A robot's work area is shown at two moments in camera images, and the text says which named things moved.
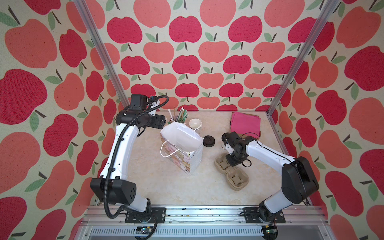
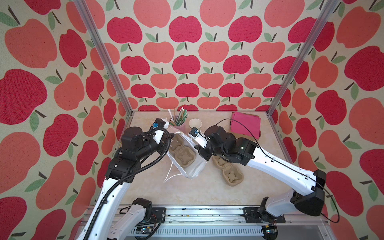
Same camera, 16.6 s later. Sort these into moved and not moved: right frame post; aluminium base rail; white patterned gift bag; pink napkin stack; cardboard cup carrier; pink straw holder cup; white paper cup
Moved: white patterned gift bag; pink straw holder cup; cardboard cup carrier
Not moved: right frame post; white paper cup; pink napkin stack; aluminium base rail
